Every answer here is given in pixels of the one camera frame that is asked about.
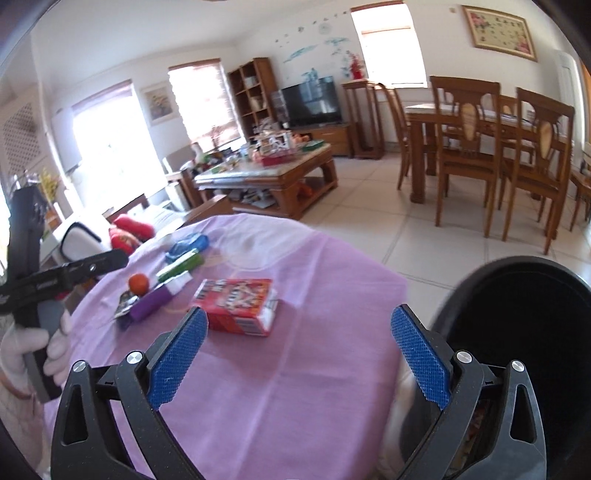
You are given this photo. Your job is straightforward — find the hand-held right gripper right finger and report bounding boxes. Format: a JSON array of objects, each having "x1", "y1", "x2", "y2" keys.
[{"x1": 389, "y1": 303, "x2": 549, "y2": 480}]

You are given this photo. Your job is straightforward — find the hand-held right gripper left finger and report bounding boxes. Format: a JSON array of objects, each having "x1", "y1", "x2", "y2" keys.
[{"x1": 51, "y1": 305, "x2": 210, "y2": 480}]

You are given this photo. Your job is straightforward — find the tall wooden plant stand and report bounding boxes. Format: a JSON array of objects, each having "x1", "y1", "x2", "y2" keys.
[{"x1": 342, "y1": 78, "x2": 387, "y2": 161}]

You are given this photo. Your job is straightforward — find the pink tablecloth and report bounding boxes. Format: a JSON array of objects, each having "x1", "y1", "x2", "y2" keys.
[{"x1": 41, "y1": 213, "x2": 408, "y2": 480}]

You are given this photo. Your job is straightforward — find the black trash bin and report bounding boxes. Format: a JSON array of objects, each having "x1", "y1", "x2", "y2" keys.
[{"x1": 406, "y1": 255, "x2": 591, "y2": 480}]

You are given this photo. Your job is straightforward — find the framed floral picture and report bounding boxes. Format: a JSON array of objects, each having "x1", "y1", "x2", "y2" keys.
[{"x1": 461, "y1": 4, "x2": 539, "y2": 63}]

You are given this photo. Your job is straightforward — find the green packet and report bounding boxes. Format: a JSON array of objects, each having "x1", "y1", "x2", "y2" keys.
[{"x1": 156, "y1": 252, "x2": 205, "y2": 283}]

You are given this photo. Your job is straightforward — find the wooden coffee table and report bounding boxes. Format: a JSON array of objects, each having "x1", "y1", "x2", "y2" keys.
[{"x1": 193, "y1": 142, "x2": 339, "y2": 221}]

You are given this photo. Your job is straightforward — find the blue tissue packet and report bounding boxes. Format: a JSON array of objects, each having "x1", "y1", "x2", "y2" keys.
[{"x1": 165, "y1": 233, "x2": 209, "y2": 262}]

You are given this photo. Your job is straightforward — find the crumpled silver wrapper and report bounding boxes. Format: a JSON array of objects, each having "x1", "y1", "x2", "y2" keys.
[{"x1": 112, "y1": 294, "x2": 140, "y2": 320}]

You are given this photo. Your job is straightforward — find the small red drink carton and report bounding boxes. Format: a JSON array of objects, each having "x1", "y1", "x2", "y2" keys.
[{"x1": 191, "y1": 278, "x2": 279, "y2": 337}]

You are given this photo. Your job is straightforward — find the wooden bookshelf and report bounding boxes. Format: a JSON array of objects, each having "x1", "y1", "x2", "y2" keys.
[{"x1": 227, "y1": 56, "x2": 283, "y2": 140}]

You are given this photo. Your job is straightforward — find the white wrapper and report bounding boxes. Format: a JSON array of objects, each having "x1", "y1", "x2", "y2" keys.
[{"x1": 165, "y1": 271, "x2": 193, "y2": 295}]

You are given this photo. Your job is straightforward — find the flat screen television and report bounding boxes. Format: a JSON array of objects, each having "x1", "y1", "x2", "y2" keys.
[{"x1": 281, "y1": 75, "x2": 343, "y2": 128}]

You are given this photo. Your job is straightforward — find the wooden dining table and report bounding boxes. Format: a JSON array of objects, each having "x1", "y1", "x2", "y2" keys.
[{"x1": 404, "y1": 102, "x2": 574, "y2": 205}]

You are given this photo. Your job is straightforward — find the yellow artificial flowers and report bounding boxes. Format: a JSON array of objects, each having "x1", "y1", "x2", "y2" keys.
[{"x1": 40, "y1": 167, "x2": 62, "y2": 205}]

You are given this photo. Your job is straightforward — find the wooden television stand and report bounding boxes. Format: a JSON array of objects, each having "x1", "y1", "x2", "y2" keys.
[{"x1": 288, "y1": 124, "x2": 355, "y2": 158}]

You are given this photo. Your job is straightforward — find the sunflower painting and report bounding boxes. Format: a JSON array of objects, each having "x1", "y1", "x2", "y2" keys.
[{"x1": 140, "y1": 81, "x2": 175, "y2": 124}]

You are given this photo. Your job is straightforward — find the person's left hand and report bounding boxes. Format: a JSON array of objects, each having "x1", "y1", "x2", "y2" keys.
[{"x1": 0, "y1": 311, "x2": 73, "y2": 396}]

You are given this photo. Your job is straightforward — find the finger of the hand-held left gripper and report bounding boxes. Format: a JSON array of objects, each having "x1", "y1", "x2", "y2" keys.
[{"x1": 0, "y1": 249, "x2": 130, "y2": 315}]

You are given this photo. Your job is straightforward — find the white standing air conditioner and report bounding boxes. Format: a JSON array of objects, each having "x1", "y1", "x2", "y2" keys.
[{"x1": 555, "y1": 50, "x2": 583, "y2": 140}]

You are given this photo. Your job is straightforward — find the red cushion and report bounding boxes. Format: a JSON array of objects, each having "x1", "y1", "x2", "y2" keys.
[
  {"x1": 109, "y1": 231, "x2": 141, "y2": 254},
  {"x1": 112, "y1": 213, "x2": 154, "y2": 241}
]

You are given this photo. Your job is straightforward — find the person's left forearm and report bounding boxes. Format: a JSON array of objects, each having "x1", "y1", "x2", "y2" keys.
[{"x1": 0, "y1": 385, "x2": 49, "y2": 480}]

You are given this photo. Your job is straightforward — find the wooden dining chair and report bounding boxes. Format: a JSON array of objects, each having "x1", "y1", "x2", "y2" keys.
[
  {"x1": 569, "y1": 151, "x2": 591, "y2": 232},
  {"x1": 500, "y1": 86, "x2": 576, "y2": 256},
  {"x1": 431, "y1": 75, "x2": 502, "y2": 228},
  {"x1": 378, "y1": 82, "x2": 413, "y2": 191}
]

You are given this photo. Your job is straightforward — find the purple packet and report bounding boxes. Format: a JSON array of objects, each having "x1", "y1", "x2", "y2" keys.
[{"x1": 117, "y1": 285, "x2": 171, "y2": 329}]

